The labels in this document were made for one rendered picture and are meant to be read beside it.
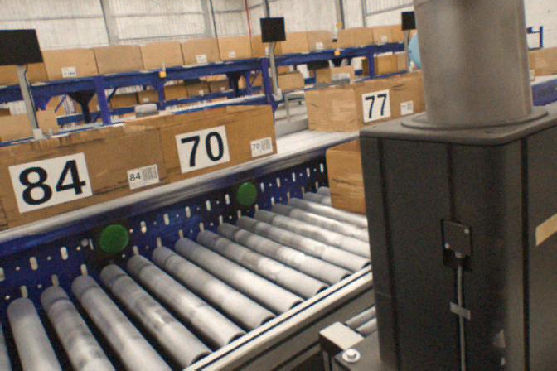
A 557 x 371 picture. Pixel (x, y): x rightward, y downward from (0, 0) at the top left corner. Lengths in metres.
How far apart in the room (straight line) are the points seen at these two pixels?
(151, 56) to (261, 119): 4.80
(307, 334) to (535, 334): 0.38
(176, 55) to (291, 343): 5.66
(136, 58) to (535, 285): 5.74
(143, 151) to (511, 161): 0.95
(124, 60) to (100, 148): 4.83
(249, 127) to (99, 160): 0.46
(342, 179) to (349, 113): 0.54
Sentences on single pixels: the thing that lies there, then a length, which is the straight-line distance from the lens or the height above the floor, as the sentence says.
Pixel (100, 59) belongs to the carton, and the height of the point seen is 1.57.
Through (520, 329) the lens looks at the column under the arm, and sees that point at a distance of 0.52.
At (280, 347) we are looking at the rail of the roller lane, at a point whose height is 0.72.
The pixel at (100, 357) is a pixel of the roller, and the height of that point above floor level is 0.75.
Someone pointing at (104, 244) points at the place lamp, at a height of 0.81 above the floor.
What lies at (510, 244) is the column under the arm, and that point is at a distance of 0.46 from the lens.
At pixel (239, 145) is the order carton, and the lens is 1.33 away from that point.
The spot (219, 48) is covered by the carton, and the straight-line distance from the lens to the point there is 6.57.
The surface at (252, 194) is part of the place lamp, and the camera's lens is 1.28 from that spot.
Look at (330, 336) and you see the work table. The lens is 0.71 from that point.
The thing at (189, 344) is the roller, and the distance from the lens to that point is 0.76.
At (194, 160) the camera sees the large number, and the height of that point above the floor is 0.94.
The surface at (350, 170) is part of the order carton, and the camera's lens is 1.17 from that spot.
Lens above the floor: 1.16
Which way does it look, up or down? 12 degrees down
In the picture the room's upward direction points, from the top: 8 degrees counter-clockwise
